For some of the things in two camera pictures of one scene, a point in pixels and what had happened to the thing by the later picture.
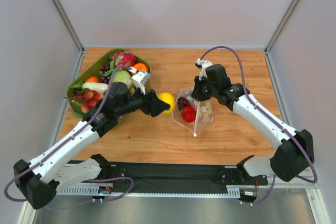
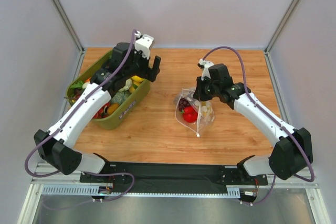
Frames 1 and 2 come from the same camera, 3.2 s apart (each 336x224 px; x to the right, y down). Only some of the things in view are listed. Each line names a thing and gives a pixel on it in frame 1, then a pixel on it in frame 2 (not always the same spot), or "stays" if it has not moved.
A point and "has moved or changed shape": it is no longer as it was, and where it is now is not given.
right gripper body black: x=198 y=91 stays
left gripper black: x=151 y=103 to x=146 y=67
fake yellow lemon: x=168 y=98 has moved or changed shape
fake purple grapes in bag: x=182 y=102 stays
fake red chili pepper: x=188 y=114 stays
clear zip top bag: x=193 y=115 stays
